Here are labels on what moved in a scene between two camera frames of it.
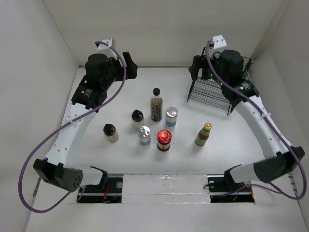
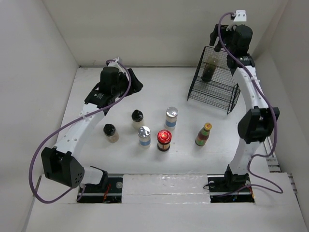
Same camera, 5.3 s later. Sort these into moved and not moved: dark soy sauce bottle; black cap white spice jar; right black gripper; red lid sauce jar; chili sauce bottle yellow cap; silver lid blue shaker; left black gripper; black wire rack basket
Moved: dark soy sauce bottle; left black gripper; right black gripper
Not moved: red lid sauce jar; black cap white spice jar; black wire rack basket; chili sauce bottle yellow cap; silver lid blue shaker
